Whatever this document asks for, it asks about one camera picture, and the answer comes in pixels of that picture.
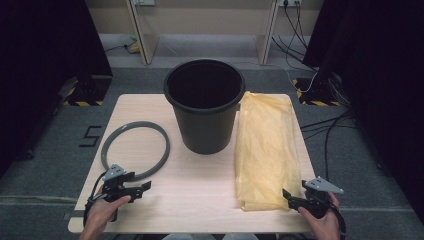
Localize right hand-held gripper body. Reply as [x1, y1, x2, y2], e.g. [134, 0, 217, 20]
[302, 176, 344, 220]

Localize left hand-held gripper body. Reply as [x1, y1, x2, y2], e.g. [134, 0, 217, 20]
[101, 163, 136, 203]

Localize grey bin rim ring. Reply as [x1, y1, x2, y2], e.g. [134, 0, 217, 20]
[100, 120, 171, 183]

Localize yellow plastic trash bag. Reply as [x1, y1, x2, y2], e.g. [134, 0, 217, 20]
[234, 91, 303, 212]

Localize dark grey trash bin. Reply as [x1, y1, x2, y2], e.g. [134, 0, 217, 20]
[163, 59, 247, 155]

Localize person's right hand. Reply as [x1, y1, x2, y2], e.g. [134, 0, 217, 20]
[298, 193, 341, 240]

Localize person's left hand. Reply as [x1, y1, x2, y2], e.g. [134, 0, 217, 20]
[84, 196, 132, 233]

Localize dark curtain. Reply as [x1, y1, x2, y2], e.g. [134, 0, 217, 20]
[301, 0, 424, 229]
[0, 0, 114, 178]

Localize white desk leg panel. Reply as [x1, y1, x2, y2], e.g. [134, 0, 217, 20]
[254, 0, 280, 66]
[125, 0, 160, 66]

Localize left hand-held gripper cable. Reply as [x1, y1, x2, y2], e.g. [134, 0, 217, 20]
[83, 171, 108, 228]

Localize hand-held gripper cable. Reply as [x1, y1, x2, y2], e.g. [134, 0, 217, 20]
[83, 171, 108, 228]
[328, 199, 347, 240]

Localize right hand-held gripper cable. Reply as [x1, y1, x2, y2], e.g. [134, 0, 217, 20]
[328, 199, 347, 240]

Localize black floor cables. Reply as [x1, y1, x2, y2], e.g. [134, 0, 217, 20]
[299, 110, 355, 183]

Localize black yellow striped base plate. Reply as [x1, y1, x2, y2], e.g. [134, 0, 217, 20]
[292, 77, 342, 108]
[62, 75, 113, 108]

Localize thin white floor cable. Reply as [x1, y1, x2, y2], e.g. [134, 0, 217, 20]
[239, 59, 319, 94]

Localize thin black floor cable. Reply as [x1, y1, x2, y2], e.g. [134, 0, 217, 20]
[105, 39, 138, 54]

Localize black socket cables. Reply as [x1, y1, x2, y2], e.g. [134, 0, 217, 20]
[271, 0, 318, 73]

